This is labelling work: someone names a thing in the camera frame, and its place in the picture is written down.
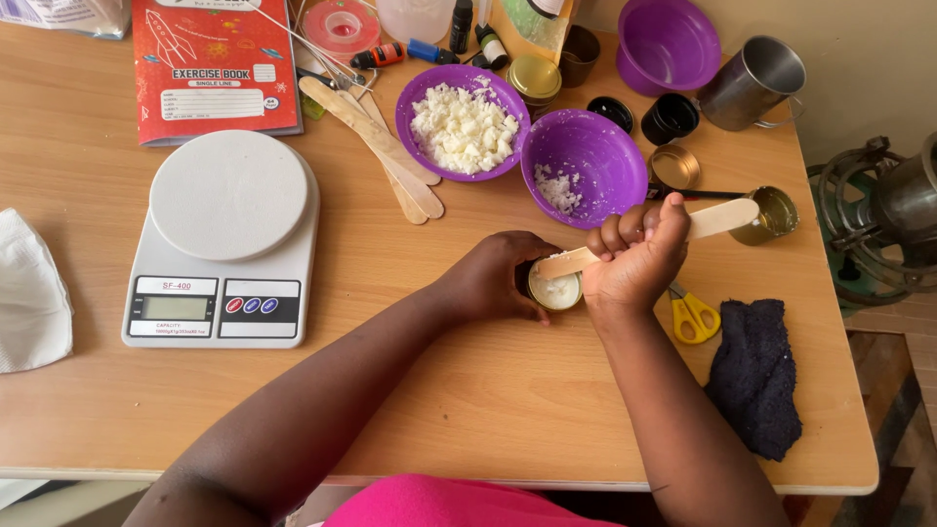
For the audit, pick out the person's right hand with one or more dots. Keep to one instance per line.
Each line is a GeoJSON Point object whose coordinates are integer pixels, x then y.
{"type": "Point", "coordinates": [633, 282]}

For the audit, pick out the person's left hand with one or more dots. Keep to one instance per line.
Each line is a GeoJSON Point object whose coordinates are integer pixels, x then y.
{"type": "Point", "coordinates": [483, 282]}

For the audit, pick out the gold tin with wax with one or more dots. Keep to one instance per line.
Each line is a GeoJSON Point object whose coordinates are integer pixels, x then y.
{"type": "Point", "coordinates": [567, 300]}

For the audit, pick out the wax-smeared wooden stick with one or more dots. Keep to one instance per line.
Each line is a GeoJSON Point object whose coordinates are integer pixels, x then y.
{"type": "Point", "coordinates": [721, 218]}

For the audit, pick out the clean wooden stick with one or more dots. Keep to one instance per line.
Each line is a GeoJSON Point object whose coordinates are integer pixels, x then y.
{"type": "Point", "coordinates": [417, 190]}
{"type": "Point", "coordinates": [359, 121]}
{"type": "Point", "coordinates": [410, 208]}

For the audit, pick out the black pencil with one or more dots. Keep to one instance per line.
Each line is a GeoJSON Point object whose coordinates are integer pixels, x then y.
{"type": "Point", "coordinates": [703, 194]}

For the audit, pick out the small remnant of wax flakes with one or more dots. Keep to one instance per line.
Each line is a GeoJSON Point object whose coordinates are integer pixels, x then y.
{"type": "Point", "coordinates": [556, 190]}

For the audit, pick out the gold tin lid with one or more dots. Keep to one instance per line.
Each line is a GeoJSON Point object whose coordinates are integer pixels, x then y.
{"type": "Point", "coordinates": [673, 167]}

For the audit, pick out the nearly empty purple bowl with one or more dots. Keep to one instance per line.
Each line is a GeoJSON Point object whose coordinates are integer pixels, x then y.
{"type": "Point", "coordinates": [585, 154]}

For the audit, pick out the heap of white wax flakes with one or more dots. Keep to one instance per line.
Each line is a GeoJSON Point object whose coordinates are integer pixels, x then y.
{"type": "Point", "coordinates": [461, 132]}

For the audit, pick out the dark blue cloth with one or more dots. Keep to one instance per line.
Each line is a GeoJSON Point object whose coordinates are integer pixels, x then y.
{"type": "Point", "coordinates": [754, 380]}

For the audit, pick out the empty open gold tin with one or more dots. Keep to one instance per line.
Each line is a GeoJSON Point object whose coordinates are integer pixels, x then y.
{"type": "Point", "coordinates": [776, 216]}

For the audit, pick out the black tin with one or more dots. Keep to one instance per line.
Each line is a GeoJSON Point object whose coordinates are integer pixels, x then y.
{"type": "Point", "coordinates": [670, 117]}

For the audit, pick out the black tin lid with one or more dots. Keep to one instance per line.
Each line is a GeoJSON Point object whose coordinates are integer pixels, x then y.
{"type": "Point", "coordinates": [610, 113]}

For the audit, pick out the purple bowl full of flakes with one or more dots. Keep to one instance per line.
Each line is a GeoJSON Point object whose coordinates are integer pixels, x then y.
{"type": "Point", "coordinates": [432, 80]}

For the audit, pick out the closed gold-lidded tin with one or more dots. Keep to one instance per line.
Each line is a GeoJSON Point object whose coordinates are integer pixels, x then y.
{"type": "Point", "coordinates": [534, 79]}

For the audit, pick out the green kerosene stove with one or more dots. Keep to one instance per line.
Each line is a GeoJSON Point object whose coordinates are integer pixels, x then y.
{"type": "Point", "coordinates": [842, 219]}

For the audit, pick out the stainless steel mug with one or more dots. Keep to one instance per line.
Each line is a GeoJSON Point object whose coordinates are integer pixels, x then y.
{"type": "Point", "coordinates": [747, 88]}

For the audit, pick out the person's pink clothing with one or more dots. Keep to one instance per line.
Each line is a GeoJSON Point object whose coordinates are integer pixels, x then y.
{"type": "Point", "coordinates": [454, 505]}

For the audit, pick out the dark brown open tin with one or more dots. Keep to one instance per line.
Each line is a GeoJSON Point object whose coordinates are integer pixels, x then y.
{"type": "Point", "coordinates": [580, 55]}

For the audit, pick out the blue small bottle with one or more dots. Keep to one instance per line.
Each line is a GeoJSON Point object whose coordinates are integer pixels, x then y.
{"type": "Point", "coordinates": [428, 51]}

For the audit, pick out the empty deep purple bowl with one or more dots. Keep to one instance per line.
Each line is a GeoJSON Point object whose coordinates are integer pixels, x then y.
{"type": "Point", "coordinates": [666, 44]}

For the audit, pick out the small green item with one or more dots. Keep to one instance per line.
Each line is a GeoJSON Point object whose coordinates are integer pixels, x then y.
{"type": "Point", "coordinates": [312, 108]}

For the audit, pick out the orange and black small bottle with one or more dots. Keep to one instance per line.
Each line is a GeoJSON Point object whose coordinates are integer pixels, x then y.
{"type": "Point", "coordinates": [380, 55]}

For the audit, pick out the brown paper pouch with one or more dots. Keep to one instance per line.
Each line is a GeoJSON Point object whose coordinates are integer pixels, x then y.
{"type": "Point", "coordinates": [534, 29]}

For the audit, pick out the white digital kitchen scale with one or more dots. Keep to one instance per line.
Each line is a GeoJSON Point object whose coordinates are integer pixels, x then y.
{"type": "Point", "coordinates": [227, 219]}

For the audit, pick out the translucent plastic container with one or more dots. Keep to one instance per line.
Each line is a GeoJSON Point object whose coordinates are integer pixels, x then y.
{"type": "Point", "coordinates": [413, 18]}

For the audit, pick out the bundle of white candle wicks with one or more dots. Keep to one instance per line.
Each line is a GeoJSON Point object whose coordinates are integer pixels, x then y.
{"type": "Point", "coordinates": [322, 55]}

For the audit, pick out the steel pot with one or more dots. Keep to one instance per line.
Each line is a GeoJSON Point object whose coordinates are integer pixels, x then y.
{"type": "Point", "coordinates": [908, 194]}

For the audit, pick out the pink tape roll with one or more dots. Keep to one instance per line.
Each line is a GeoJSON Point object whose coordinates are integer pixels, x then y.
{"type": "Point", "coordinates": [342, 28]}

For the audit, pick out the red exercise book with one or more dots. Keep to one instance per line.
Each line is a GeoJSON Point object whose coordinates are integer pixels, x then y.
{"type": "Point", "coordinates": [212, 73]}

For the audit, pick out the white paper napkin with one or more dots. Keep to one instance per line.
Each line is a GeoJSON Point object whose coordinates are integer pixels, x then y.
{"type": "Point", "coordinates": [33, 293]}

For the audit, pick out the clear plastic bag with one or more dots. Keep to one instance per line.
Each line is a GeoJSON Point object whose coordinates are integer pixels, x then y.
{"type": "Point", "coordinates": [66, 14]}

